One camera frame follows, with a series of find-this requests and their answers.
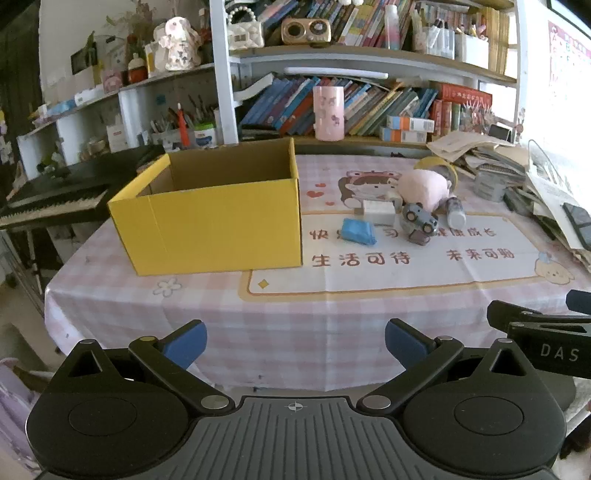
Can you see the black picture frame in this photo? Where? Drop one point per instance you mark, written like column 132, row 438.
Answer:
column 84, row 57

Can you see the white quilted handbag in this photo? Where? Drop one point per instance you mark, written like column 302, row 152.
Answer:
column 244, row 32

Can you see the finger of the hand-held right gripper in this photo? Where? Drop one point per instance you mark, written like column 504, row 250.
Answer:
column 581, row 302
column 508, row 314

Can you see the desktop with pink checked tablecloth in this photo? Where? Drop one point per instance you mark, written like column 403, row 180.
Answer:
column 323, row 314

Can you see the white storage bin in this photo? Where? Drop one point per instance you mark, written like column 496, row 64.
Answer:
column 471, row 53

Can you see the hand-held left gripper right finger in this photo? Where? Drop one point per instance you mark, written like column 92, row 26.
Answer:
column 406, row 344

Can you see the yellow cardboard box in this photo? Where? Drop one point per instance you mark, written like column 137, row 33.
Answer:
column 221, row 226

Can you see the white box with red label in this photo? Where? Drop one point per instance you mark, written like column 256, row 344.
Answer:
column 117, row 138

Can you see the black electronic keyboard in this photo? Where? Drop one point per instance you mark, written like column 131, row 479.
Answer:
column 69, row 189

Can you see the pile of papers and books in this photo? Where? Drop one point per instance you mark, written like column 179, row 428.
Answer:
column 521, row 161

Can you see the grey toy car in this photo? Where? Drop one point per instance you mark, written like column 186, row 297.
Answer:
column 419, row 219

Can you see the small white packet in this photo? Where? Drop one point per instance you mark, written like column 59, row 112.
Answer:
column 421, row 239

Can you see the dried flower bouquet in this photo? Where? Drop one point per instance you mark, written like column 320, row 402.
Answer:
column 138, row 18

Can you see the row of colourful books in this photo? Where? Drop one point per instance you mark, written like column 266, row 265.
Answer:
column 286, row 104
column 341, row 23

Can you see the pink round plush toy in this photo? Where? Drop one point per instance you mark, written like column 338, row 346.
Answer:
column 424, row 187

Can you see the pink printed cylinder cup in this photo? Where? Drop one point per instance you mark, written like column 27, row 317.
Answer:
column 328, row 113

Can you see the red pen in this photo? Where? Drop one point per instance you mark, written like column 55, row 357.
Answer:
column 183, row 127

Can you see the small pink box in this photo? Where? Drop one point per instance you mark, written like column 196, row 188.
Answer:
column 112, row 79

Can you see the orange and white carton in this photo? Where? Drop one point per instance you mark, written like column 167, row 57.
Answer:
column 404, row 136
column 411, row 123

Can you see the pink and blue gradient bottle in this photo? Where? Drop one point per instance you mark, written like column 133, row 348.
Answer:
column 391, row 27

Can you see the wall poster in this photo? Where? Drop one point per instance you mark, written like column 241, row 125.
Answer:
column 570, row 69

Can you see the dark door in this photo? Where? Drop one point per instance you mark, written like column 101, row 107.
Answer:
column 21, row 92

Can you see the white light bar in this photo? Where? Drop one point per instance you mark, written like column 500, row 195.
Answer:
column 337, row 72

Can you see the black smartphone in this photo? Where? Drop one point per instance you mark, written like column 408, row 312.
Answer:
column 579, row 221

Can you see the wooden retro speaker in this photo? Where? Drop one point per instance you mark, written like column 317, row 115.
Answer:
column 307, row 30

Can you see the white charger plug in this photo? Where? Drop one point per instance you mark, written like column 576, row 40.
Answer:
column 377, row 213

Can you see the white jar with green lid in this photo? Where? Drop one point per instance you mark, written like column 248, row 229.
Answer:
column 205, row 136

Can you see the small bottle with white cap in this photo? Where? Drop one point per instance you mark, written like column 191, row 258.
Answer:
column 455, row 211

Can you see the blue soft packet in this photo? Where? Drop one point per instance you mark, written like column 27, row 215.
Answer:
column 358, row 230

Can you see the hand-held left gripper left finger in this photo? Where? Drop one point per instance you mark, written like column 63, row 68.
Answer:
column 187, row 344

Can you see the yellow tape roll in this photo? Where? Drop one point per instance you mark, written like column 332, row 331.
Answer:
column 431, row 161

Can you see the red boxed book set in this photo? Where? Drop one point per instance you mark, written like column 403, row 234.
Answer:
column 461, row 104

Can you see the white bookshelf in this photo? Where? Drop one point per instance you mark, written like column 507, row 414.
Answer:
column 224, row 92

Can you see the keyboard stand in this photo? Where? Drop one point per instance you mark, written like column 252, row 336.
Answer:
column 34, row 254

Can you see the white ceramic figurine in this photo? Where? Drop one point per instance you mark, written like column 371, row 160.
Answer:
column 178, row 46

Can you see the red round jar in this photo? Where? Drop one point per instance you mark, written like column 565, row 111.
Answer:
column 137, row 71

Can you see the pale lilac plastic bag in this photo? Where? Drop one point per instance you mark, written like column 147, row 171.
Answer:
column 18, row 415

